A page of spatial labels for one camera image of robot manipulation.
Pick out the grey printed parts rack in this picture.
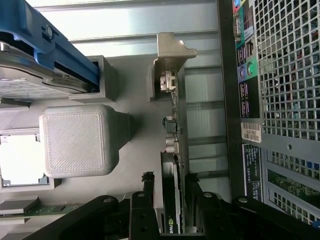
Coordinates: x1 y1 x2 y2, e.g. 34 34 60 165
0 54 186 226

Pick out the silver CPU chip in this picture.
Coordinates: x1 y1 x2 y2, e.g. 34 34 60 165
0 134 49 186

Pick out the green RAM stick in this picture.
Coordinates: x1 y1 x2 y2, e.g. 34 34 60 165
0 196 87 218

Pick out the white barcode label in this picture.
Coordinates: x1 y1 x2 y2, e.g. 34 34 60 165
240 121 263 144

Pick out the hard disk with blue carrier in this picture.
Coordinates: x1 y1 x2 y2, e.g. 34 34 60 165
0 0 101 101

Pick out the grey perforated PC case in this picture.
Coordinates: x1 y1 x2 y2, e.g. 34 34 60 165
216 0 320 226

